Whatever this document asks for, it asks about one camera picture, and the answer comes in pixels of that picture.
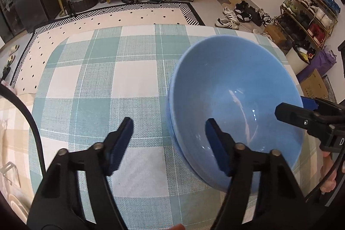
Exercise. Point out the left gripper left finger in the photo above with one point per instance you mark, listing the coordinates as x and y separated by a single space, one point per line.
57 203

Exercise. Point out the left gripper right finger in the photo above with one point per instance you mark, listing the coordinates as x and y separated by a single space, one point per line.
280 203

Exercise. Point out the blue bowl back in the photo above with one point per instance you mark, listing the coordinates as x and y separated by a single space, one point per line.
227 66

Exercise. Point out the large blue bowl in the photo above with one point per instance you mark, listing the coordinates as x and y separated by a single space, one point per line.
187 125

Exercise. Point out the person's left hand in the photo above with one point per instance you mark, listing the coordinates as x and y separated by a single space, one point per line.
177 227

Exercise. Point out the cardboard box on floor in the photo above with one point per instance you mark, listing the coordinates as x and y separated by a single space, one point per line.
314 86

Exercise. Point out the purple bag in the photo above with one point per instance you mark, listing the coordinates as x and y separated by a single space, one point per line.
322 62

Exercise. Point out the metal phone stand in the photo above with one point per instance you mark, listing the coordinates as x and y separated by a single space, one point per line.
11 174

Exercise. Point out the white trash bin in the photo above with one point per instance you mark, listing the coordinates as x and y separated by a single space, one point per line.
296 60

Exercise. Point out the beige plaid tablecloth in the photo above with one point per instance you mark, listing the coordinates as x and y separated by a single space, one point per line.
15 148

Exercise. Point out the shoe rack with shoes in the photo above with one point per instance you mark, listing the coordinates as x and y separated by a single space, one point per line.
308 24

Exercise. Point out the teal plaid tablecloth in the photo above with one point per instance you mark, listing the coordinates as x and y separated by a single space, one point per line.
90 82

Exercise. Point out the white sneakers pair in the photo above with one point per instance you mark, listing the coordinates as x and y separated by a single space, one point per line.
229 21

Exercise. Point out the dotted cream rug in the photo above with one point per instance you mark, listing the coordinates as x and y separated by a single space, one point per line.
89 28

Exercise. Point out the black refrigerator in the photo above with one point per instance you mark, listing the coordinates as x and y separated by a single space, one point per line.
22 15

